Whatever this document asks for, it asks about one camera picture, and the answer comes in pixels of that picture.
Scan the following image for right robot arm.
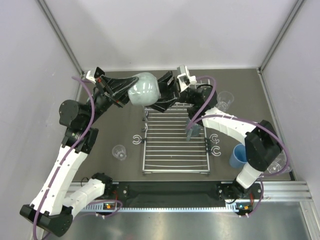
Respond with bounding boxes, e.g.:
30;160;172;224
145;70;286;199

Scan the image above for clear glass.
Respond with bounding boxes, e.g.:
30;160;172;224
264;152;287;177
112;144;127;161
217;91;234;112

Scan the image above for blue plastic cup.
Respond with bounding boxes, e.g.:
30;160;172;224
229;144;247;168

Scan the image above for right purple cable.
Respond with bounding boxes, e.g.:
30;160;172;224
186;76;292;176

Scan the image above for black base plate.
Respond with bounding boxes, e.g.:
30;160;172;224
109;181;238;208

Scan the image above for metal wire dish rack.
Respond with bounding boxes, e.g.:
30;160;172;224
132;103;213;175

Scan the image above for pale speckled ceramic mug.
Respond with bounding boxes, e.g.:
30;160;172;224
127;72;161;107

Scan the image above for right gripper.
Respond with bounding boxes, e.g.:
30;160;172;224
141;72;197;114

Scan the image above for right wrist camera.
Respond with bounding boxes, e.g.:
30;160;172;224
176;65;197;93

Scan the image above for grey-blue ceramic mug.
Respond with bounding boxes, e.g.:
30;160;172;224
185;124;202;142

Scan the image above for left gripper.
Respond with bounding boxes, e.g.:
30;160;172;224
83;74;141;127

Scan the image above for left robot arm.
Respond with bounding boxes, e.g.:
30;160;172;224
19;73;160;240

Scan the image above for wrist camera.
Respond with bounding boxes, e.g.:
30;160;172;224
85;66;105;83
176;65;197;93

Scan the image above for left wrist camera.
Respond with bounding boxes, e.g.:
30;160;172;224
85;66;105;83

